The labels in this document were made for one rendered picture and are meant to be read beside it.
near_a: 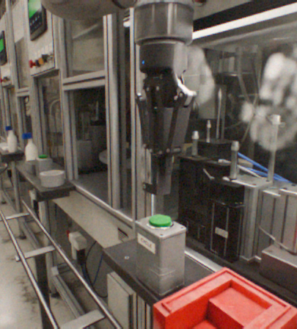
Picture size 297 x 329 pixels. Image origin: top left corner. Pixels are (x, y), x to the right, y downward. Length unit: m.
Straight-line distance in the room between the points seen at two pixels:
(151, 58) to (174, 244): 0.30
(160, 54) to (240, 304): 0.38
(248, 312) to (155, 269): 0.16
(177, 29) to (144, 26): 0.05
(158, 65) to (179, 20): 0.07
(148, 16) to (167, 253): 0.36
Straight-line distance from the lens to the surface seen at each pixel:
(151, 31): 0.42
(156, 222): 0.48
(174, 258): 0.49
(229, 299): 0.46
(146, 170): 0.68
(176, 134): 0.41
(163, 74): 0.43
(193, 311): 0.44
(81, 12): 0.53
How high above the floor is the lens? 1.24
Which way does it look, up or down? 13 degrees down
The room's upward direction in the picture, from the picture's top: straight up
